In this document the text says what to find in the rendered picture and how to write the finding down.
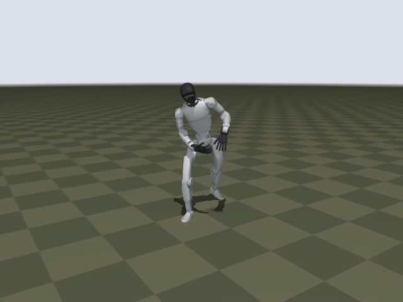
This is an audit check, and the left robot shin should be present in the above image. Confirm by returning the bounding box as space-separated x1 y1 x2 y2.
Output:
210 171 222 191

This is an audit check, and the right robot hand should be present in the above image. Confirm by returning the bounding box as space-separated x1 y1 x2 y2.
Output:
191 142 212 154

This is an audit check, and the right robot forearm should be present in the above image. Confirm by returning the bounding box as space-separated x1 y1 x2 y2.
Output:
178 132 194 152

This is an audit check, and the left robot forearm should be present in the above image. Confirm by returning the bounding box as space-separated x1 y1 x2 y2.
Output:
222 112 231 133

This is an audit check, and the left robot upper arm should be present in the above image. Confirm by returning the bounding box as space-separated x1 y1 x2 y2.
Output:
204 97 226 121

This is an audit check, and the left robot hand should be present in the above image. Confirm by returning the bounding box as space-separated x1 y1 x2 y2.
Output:
214 127 229 151

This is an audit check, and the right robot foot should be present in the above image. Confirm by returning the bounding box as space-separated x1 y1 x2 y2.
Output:
181 211 194 223

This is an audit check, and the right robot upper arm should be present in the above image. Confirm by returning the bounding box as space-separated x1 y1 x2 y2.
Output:
175 107 188 137

